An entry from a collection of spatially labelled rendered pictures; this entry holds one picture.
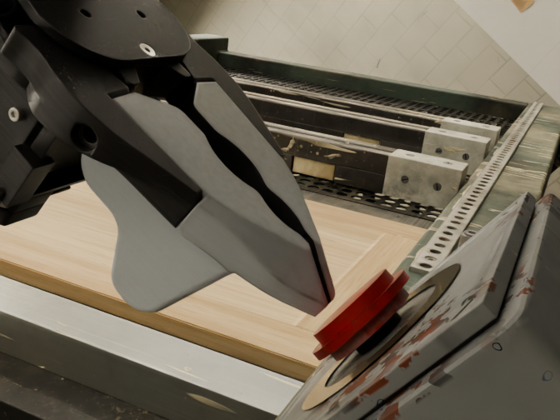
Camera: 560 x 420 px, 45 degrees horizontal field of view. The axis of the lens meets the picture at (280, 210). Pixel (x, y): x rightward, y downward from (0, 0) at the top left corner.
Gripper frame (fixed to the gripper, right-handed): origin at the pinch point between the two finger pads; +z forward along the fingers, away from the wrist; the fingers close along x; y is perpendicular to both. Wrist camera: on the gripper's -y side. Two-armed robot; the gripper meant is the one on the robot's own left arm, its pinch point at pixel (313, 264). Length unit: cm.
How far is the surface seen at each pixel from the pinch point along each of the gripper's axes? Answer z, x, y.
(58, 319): -11.6, -20.8, 32.9
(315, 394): 3.1, 1.3, 2.5
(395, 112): -15, -135, 32
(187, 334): -3.9, -30.0, 31.5
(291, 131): -23, -95, 37
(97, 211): -25, -49, 45
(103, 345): -7.1, -19.6, 29.7
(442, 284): 3.1, 0.0, -2.8
